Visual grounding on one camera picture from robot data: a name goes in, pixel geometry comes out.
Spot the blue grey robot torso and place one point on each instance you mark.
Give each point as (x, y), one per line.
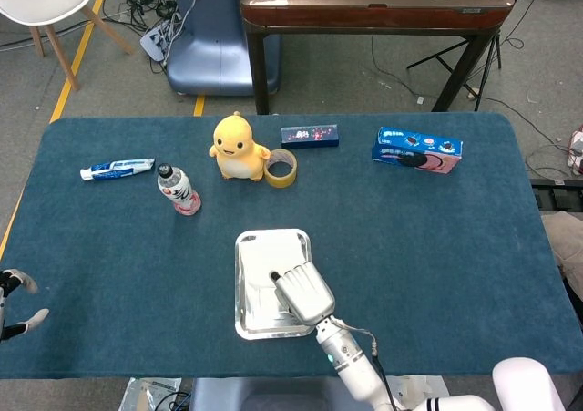
(273, 395)

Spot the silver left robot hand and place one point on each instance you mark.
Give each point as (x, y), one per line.
(9, 331)

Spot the yellow tape roll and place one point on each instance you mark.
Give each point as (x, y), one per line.
(280, 181)

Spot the clear plastic bag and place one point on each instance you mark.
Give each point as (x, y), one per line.
(146, 393)

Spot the white power strip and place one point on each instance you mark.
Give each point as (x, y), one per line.
(157, 42)

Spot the pink white bag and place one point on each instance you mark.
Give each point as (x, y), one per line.
(577, 151)

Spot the shiny metal tray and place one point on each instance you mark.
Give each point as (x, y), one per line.
(273, 334)

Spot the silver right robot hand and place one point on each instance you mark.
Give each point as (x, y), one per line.
(307, 294)

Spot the blue pink cookie box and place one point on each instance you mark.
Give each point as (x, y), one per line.
(414, 158)

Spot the clear pink drink bottle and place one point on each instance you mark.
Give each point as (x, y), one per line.
(177, 192)

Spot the brown mahjong table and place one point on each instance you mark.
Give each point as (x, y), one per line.
(373, 17)

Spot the black metal rail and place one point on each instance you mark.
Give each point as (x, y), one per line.
(558, 194)

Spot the white crumpled paper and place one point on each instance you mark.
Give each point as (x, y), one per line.
(414, 386)

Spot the blue felt table cloth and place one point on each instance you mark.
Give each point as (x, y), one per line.
(410, 247)

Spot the dark blue narrow box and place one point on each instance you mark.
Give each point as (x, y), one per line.
(309, 136)

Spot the blue grey machine base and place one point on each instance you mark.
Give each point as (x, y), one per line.
(214, 51)

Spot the blue white toothpaste tube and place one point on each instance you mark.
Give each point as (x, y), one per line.
(118, 168)

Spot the black tripod stand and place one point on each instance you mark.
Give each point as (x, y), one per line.
(494, 51)

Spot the yellow plush dinosaur toy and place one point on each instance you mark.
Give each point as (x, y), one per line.
(237, 156)

